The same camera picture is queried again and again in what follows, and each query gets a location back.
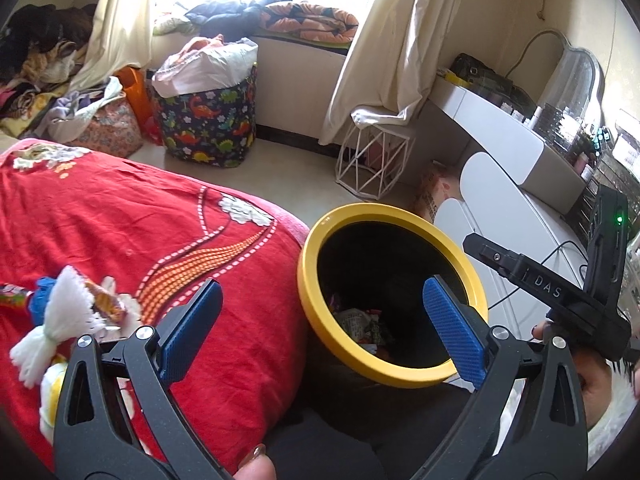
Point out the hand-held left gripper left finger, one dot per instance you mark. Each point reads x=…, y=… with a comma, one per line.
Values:
x=192, y=330

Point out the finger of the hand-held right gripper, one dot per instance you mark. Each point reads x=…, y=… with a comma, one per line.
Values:
x=492, y=257

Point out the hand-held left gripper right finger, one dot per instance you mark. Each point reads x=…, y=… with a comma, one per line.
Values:
x=452, y=332

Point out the orange snack packet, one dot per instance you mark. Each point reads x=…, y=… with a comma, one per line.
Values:
x=105, y=302

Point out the yellow rimmed black bin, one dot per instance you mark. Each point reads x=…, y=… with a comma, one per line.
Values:
x=380, y=260

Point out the blue wrapper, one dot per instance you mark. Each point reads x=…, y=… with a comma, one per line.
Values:
x=40, y=305

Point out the white yellow paper cup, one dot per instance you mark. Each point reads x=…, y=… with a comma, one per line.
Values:
x=50, y=390

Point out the striped colourful wrapper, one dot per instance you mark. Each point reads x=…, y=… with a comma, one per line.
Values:
x=15, y=300

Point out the person's right forearm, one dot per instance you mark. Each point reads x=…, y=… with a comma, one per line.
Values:
x=620, y=410

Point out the person's right hand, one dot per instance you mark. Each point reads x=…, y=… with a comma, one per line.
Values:
x=597, y=390

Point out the person's left hand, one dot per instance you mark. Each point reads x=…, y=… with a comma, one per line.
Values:
x=255, y=465

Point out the cardboard box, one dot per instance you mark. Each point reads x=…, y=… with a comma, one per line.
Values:
x=435, y=190

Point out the red floral blanket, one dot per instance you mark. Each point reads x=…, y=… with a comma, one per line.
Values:
x=150, y=220

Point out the clear drawer organizer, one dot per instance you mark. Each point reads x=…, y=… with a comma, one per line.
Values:
x=565, y=130

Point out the row of small bottles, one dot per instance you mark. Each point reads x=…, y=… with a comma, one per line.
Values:
x=517, y=112

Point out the small yellow box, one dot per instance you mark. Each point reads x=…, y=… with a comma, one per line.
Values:
x=452, y=77

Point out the wavy framed mirror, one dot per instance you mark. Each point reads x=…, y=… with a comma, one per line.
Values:
x=570, y=80

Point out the dinosaur print basket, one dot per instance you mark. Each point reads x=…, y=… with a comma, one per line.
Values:
x=210, y=125

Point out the floral fabric bag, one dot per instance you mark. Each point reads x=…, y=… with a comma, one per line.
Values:
x=110, y=130

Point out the cream curtain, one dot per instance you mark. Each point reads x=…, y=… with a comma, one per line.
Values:
x=125, y=20
x=395, y=50

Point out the orange bag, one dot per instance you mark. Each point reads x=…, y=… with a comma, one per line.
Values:
x=137, y=100

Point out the white lavender cloth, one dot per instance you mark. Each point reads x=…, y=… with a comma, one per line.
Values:
x=75, y=110

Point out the large white plastic bag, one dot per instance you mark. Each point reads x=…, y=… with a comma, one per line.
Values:
x=215, y=67

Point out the brown patterned blanket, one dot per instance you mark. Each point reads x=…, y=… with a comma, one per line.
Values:
x=25, y=105

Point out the orange pink garment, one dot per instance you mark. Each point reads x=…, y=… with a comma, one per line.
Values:
x=200, y=46

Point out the orange patterned quilt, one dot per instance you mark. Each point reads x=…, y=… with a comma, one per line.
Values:
x=310, y=20

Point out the cream orange garment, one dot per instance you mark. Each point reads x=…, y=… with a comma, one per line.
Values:
x=55, y=62

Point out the pale green cloth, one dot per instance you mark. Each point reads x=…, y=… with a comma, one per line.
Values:
x=170, y=25

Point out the dark jacket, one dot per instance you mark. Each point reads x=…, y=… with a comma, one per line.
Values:
x=225, y=15

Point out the pile of dark clothes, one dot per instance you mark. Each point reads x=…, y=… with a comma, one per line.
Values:
x=45, y=30

